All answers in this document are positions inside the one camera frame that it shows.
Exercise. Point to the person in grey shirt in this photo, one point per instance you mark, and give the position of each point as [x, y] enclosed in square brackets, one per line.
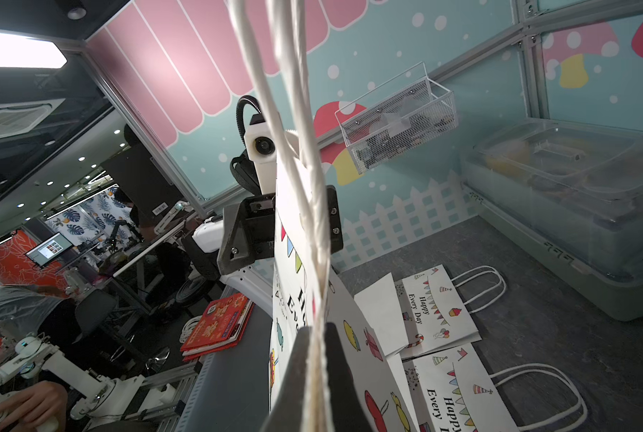
[41, 309]

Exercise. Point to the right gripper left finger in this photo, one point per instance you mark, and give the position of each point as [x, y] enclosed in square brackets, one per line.
[287, 412]

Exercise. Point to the clear plastic storage box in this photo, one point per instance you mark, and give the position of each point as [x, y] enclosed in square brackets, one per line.
[571, 195]

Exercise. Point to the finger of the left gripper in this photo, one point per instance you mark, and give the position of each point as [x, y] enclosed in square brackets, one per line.
[336, 237]

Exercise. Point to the paper bag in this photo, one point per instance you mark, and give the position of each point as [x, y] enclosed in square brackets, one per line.
[453, 391]
[307, 292]
[430, 311]

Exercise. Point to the white wire mesh basket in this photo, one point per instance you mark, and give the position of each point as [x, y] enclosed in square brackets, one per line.
[403, 113]

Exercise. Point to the red book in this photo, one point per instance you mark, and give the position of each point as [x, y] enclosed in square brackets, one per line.
[221, 327]

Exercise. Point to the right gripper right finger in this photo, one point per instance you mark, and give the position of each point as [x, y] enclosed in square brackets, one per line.
[346, 410]

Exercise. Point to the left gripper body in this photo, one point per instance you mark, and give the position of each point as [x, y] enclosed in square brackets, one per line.
[248, 233]

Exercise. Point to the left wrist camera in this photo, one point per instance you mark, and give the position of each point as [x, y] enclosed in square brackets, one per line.
[261, 150]

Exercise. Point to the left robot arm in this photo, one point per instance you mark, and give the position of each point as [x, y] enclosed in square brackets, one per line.
[204, 243]

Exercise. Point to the small white robot arm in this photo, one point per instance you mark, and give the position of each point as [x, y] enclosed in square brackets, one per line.
[103, 400]

